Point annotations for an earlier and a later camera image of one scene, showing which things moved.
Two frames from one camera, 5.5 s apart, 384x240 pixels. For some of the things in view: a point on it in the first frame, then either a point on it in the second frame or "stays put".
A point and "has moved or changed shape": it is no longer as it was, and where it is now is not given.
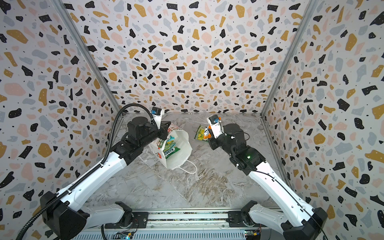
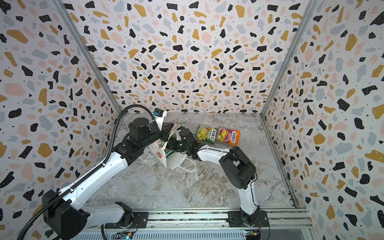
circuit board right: [250, 235] stays put
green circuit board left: [124, 235] stays put
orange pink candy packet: [207, 135] has moved or changed shape
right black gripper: [217, 141] → [179, 139]
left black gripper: [164, 125] stays put
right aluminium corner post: [310, 6] stays put
